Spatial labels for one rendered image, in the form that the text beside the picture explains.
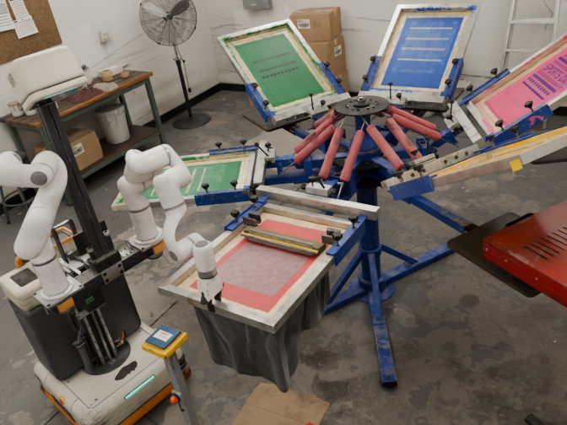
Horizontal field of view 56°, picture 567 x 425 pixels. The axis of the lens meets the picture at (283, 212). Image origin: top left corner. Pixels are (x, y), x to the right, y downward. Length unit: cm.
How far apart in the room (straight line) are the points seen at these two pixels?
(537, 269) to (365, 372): 139
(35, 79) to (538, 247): 186
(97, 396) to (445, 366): 188
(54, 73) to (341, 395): 214
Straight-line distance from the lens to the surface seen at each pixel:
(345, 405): 305
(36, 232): 206
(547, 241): 228
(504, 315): 358
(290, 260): 239
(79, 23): 639
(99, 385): 312
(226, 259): 246
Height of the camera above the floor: 238
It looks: 31 degrees down
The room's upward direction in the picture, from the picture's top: 9 degrees counter-clockwise
